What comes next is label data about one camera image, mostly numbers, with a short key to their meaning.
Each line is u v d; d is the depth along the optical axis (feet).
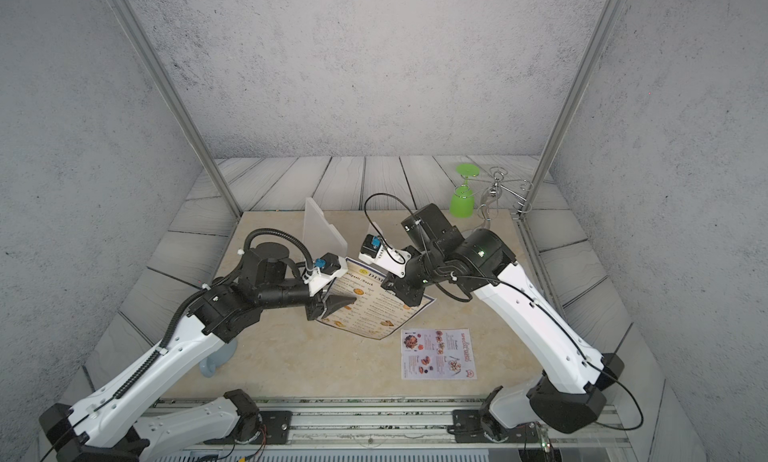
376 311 2.25
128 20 2.39
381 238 1.66
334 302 1.92
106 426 1.24
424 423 2.44
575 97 2.86
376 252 1.69
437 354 2.79
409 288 1.76
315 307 1.85
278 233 1.52
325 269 1.77
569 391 1.28
